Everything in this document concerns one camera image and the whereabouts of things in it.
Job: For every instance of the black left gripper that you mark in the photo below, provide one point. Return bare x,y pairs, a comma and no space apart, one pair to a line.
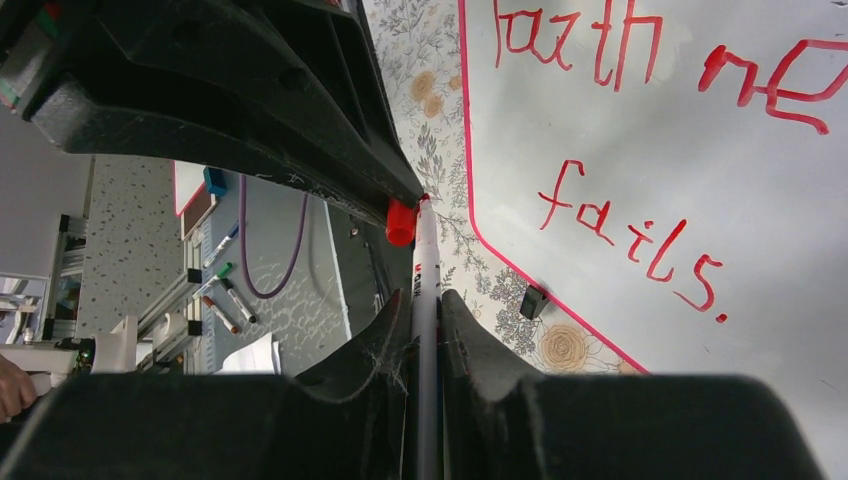
286,91

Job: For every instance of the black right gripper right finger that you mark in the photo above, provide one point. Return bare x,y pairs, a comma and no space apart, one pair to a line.
507,420

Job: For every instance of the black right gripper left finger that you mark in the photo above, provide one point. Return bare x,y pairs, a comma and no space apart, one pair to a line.
340,419

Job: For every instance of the white red marker pen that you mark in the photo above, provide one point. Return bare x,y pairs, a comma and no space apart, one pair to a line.
423,458

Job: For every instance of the red marker cap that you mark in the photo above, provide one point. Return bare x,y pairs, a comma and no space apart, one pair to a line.
400,223

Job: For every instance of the pink framed whiteboard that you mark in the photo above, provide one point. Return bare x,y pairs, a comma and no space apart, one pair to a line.
674,175

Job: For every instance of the person hand in background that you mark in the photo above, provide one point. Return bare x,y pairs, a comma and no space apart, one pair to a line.
17,390

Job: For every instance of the blue marker in background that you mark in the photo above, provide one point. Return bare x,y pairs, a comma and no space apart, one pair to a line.
221,246

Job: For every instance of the brown marker in background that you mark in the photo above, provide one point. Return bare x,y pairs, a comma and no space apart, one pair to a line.
219,313

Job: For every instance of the black marker in background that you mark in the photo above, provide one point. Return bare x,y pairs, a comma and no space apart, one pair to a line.
237,299

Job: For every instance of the green marker in background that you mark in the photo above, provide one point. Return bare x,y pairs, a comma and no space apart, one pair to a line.
221,274

